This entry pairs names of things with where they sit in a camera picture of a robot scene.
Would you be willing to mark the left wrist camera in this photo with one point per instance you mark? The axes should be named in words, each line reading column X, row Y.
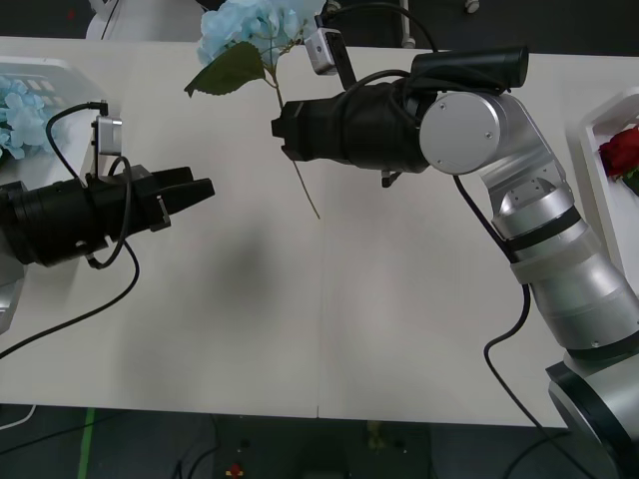
column 109, row 136

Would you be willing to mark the white pole with caster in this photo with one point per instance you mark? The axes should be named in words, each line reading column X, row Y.
column 408, row 35

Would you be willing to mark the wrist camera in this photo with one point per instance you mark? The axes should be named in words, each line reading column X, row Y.
column 322, row 50
column 109, row 136

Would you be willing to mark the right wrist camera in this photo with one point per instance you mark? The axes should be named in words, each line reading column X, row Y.
column 322, row 50

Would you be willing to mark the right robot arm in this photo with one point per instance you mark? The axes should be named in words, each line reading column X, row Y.
column 549, row 224

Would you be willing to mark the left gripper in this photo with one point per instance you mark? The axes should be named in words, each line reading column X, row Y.
column 120, row 209

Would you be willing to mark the white caster wheel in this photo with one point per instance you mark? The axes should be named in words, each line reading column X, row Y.
column 333, row 5
column 472, row 5

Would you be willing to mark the red rose with green stem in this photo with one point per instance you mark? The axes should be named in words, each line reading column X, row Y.
column 619, row 152

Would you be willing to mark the red emergency button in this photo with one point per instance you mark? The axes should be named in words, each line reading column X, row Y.
column 234, row 470

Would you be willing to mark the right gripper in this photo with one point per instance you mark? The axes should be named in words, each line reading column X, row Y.
column 327, row 132

